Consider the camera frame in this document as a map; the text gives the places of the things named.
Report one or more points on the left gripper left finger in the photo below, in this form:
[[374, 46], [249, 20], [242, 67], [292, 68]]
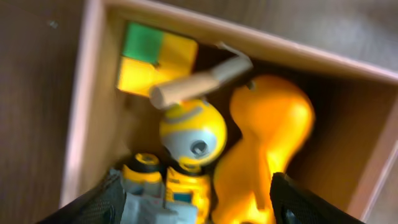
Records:
[[104, 204]]

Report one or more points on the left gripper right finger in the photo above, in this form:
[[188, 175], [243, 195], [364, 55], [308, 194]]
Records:
[[293, 204]]

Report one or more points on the yellow grey toy truck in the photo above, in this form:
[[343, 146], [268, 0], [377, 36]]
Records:
[[159, 194]]

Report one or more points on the orange toy dinosaur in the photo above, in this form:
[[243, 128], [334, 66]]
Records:
[[275, 118]]

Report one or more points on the yellow ball with eyes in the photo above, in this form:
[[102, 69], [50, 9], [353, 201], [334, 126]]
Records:
[[194, 133]]

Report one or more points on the white rattle drum toy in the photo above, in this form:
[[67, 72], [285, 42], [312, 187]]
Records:
[[200, 83]]

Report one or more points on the colourful puzzle cube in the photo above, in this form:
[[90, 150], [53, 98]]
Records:
[[151, 56]]

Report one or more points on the pink cardboard box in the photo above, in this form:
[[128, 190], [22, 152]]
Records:
[[355, 103]]

